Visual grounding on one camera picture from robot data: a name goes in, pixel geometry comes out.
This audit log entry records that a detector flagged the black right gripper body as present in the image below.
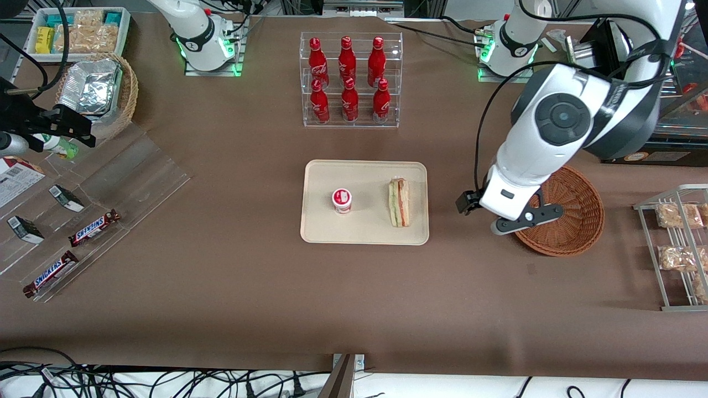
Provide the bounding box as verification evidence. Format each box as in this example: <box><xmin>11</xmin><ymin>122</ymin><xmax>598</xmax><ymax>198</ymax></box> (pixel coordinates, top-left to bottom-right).
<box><xmin>0</xmin><ymin>77</ymin><xmax>57</xmax><ymax>137</ymax></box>

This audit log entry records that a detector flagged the triangle sandwich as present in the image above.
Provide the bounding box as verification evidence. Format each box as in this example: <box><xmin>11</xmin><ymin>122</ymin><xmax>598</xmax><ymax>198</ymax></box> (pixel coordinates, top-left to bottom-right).
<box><xmin>388</xmin><ymin>177</ymin><xmax>411</xmax><ymax>228</ymax></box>

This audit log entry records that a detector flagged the silver foil tray stack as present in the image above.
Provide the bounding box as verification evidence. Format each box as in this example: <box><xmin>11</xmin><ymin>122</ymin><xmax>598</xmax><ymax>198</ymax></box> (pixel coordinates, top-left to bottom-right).
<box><xmin>58</xmin><ymin>58</ymin><xmax>122</xmax><ymax>117</ymax></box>

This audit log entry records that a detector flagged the tan wicker basket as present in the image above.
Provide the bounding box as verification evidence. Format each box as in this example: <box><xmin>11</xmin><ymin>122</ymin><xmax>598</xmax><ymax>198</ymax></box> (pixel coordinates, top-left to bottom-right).
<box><xmin>55</xmin><ymin>53</ymin><xmax>139</xmax><ymax>142</ymax></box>

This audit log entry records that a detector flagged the brown wicker basket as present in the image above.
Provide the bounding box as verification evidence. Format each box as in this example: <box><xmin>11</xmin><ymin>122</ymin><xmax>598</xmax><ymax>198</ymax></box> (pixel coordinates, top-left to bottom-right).
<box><xmin>513</xmin><ymin>165</ymin><xmax>605</xmax><ymax>257</ymax></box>

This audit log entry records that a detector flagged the beige plastic tray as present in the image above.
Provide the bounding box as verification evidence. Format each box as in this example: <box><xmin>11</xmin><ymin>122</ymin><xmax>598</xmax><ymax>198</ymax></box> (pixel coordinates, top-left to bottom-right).
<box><xmin>300</xmin><ymin>160</ymin><xmax>430</xmax><ymax>245</ymax></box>

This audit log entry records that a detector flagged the green white small bottle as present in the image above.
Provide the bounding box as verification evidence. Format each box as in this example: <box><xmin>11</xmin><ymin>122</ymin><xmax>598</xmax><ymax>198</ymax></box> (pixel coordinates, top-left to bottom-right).
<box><xmin>33</xmin><ymin>133</ymin><xmax>79</xmax><ymax>160</ymax></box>

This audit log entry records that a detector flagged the small black white box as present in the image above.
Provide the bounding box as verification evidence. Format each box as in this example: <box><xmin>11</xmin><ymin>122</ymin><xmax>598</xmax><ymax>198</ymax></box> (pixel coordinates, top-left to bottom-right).
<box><xmin>49</xmin><ymin>185</ymin><xmax>85</xmax><ymax>213</ymax></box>
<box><xmin>7</xmin><ymin>216</ymin><xmax>45</xmax><ymax>244</ymax></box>

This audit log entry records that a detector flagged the printed cardboard box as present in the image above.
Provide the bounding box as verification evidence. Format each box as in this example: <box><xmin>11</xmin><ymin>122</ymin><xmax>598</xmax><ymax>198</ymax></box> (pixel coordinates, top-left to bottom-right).
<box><xmin>0</xmin><ymin>156</ymin><xmax>46</xmax><ymax>208</ymax></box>

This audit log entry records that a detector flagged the clear acrylic stepped stand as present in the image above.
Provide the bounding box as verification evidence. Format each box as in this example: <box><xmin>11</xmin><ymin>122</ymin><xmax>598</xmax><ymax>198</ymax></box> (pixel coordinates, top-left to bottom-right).
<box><xmin>0</xmin><ymin>122</ymin><xmax>191</xmax><ymax>303</ymax></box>

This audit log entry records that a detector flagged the beige cracker bag pile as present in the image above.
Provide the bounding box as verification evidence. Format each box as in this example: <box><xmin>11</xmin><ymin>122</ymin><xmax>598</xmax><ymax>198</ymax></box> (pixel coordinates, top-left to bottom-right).
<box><xmin>54</xmin><ymin>10</ymin><xmax>119</xmax><ymax>54</ymax></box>

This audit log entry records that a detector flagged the snickers chocolate bar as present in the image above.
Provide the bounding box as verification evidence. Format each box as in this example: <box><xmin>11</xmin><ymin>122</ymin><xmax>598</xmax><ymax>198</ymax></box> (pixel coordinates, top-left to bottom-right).
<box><xmin>68</xmin><ymin>209</ymin><xmax>121</xmax><ymax>247</ymax></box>
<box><xmin>23</xmin><ymin>250</ymin><xmax>79</xmax><ymax>299</ymax></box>

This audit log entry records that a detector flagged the white plastic bin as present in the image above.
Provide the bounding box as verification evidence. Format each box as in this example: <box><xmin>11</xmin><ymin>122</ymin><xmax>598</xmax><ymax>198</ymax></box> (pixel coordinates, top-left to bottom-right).
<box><xmin>25</xmin><ymin>7</ymin><xmax>132</xmax><ymax>57</ymax></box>

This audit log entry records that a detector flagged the red cola bottle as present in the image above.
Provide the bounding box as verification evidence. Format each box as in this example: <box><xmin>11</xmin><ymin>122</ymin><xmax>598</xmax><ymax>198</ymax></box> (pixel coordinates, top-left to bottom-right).
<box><xmin>310</xmin><ymin>78</ymin><xmax>330</xmax><ymax>124</ymax></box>
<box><xmin>372</xmin><ymin>78</ymin><xmax>391</xmax><ymax>123</ymax></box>
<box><xmin>368</xmin><ymin>37</ymin><xmax>386</xmax><ymax>88</ymax></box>
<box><xmin>308</xmin><ymin>38</ymin><xmax>330</xmax><ymax>89</ymax></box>
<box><xmin>341</xmin><ymin>77</ymin><xmax>359</xmax><ymax>122</ymax></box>
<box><xmin>339</xmin><ymin>36</ymin><xmax>357</xmax><ymax>83</ymax></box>

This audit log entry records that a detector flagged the clear acrylic bottle rack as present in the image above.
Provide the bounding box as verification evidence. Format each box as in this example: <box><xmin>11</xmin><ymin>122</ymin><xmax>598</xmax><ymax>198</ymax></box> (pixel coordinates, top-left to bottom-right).
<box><xmin>300</xmin><ymin>32</ymin><xmax>403</xmax><ymax>129</ymax></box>

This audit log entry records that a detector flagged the silver metal box device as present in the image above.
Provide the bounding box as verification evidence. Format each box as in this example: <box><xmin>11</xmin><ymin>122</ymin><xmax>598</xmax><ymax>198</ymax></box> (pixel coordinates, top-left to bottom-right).
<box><xmin>564</xmin><ymin>36</ymin><xmax>599</xmax><ymax>68</ymax></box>

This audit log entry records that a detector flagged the clear plastic wrapper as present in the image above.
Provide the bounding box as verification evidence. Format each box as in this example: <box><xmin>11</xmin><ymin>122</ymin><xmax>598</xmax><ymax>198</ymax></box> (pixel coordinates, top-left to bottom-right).
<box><xmin>545</xmin><ymin>29</ymin><xmax>571</xmax><ymax>54</ymax></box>

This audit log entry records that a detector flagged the black food warmer machine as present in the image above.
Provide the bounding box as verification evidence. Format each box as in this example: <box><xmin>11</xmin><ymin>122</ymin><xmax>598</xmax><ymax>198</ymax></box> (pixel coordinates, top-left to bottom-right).
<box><xmin>578</xmin><ymin>17</ymin><xmax>708</xmax><ymax>165</ymax></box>

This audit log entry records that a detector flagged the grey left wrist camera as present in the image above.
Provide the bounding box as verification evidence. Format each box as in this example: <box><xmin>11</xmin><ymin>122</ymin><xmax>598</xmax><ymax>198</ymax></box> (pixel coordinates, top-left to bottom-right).
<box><xmin>491</xmin><ymin>203</ymin><xmax>565</xmax><ymax>237</ymax></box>

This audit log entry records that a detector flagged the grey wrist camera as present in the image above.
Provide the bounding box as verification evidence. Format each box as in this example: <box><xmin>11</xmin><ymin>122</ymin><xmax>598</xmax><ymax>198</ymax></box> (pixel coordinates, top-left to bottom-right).
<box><xmin>0</xmin><ymin>132</ymin><xmax>29</xmax><ymax>158</ymax></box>
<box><xmin>491</xmin><ymin>203</ymin><xmax>565</xmax><ymax>237</ymax></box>

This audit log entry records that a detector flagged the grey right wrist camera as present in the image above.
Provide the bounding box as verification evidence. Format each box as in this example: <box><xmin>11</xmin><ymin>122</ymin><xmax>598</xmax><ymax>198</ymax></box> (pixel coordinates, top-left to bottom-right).
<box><xmin>0</xmin><ymin>132</ymin><xmax>29</xmax><ymax>158</ymax></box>

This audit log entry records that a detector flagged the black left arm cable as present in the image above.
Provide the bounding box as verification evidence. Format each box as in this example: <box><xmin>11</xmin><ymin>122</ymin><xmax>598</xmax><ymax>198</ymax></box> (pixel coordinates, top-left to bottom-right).
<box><xmin>474</xmin><ymin>0</ymin><xmax>682</xmax><ymax>195</ymax></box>

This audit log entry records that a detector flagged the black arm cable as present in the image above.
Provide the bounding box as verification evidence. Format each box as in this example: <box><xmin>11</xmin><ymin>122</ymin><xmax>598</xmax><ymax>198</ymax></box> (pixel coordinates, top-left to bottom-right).
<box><xmin>0</xmin><ymin>0</ymin><xmax>70</xmax><ymax>101</ymax></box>
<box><xmin>474</xmin><ymin>0</ymin><xmax>682</xmax><ymax>195</ymax></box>

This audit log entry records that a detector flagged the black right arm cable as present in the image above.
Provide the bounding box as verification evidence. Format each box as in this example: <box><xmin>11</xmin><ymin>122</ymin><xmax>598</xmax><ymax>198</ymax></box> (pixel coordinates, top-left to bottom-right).
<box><xmin>0</xmin><ymin>0</ymin><xmax>70</xmax><ymax>101</ymax></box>

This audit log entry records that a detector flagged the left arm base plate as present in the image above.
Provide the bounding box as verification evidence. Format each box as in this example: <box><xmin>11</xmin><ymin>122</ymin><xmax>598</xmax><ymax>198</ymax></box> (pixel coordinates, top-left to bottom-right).
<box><xmin>478</xmin><ymin>60</ymin><xmax>536</xmax><ymax>84</ymax></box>

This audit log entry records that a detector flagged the metal wire rack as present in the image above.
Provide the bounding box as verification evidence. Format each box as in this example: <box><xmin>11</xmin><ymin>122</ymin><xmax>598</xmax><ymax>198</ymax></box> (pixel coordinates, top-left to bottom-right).
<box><xmin>633</xmin><ymin>185</ymin><xmax>708</xmax><ymax>312</ymax></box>

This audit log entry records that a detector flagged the black table cable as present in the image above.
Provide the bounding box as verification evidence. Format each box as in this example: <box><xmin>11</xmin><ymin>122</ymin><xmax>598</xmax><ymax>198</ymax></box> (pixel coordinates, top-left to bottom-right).
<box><xmin>387</xmin><ymin>15</ymin><xmax>494</xmax><ymax>49</ymax></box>

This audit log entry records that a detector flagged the metal bracket post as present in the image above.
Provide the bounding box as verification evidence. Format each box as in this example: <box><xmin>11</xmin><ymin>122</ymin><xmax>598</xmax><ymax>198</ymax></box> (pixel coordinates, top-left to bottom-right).
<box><xmin>318</xmin><ymin>354</ymin><xmax>366</xmax><ymax>398</ymax></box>

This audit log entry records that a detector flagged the black cable tangle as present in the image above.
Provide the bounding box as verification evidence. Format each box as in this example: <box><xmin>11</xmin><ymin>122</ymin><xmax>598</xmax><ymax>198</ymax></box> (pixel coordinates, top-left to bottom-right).
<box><xmin>0</xmin><ymin>347</ymin><xmax>332</xmax><ymax>398</ymax></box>

